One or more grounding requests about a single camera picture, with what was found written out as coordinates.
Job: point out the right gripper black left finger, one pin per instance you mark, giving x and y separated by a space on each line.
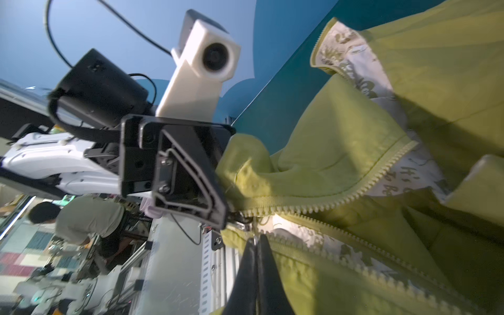
243 298

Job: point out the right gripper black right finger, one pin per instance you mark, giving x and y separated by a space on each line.
272 298

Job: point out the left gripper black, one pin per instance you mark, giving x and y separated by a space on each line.
176 159

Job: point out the metal zipper pull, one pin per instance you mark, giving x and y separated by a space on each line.
239 221

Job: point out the green jacket with printed lining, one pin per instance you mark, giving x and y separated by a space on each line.
388 196

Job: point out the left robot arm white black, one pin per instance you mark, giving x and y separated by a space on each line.
89 104

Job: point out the person in beige shirt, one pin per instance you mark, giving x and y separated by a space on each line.
80 218

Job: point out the aluminium rail base frame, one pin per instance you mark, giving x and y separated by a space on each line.
185 272

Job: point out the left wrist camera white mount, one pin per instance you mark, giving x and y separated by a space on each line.
206 57

